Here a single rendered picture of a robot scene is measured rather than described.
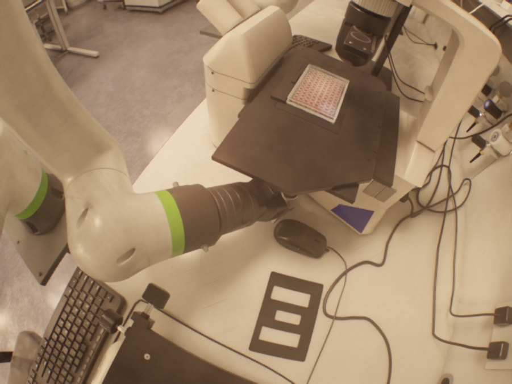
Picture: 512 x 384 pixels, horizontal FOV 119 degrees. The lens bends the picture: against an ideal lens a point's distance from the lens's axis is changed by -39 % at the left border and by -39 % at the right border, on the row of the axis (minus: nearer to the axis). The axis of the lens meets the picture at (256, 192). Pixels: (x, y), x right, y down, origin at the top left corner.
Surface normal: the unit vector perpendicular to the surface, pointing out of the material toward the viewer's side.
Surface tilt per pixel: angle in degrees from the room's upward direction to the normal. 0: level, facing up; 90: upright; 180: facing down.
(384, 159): 0
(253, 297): 0
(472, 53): 90
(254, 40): 62
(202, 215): 36
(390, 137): 0
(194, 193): 27
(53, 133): 82
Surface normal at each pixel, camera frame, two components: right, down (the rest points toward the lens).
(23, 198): 0.83, 0.52
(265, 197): 0.41, -0.57
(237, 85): -0.43, 0.79
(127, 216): 0.66, -0.54
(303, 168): 0.10, -0.46
